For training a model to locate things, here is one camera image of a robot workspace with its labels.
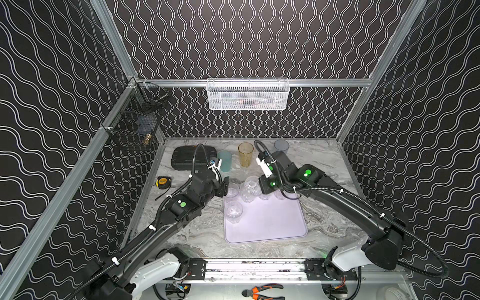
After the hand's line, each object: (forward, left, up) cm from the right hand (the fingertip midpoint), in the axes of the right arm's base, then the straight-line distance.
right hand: (260, 180), depth 75 cm
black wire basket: (+36, +63, +4) cm, 73 cm away
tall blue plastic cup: (+29, -13, -9) cm, 33 cm away
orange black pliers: (-35, +3, -21) cm, 41 cm away
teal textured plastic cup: (+27, +17, -17) cm, 37 cm away
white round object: (-35, -50, -22) cm, 65 cm away
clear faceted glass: (+6, +12, -17) cm, 22 cm away
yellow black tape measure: (+10, +49, -19) cm, 53 cm away
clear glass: (0, +4, -6) cm, 7 cm away
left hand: (+2, +16, +3) cm, 16 cm away
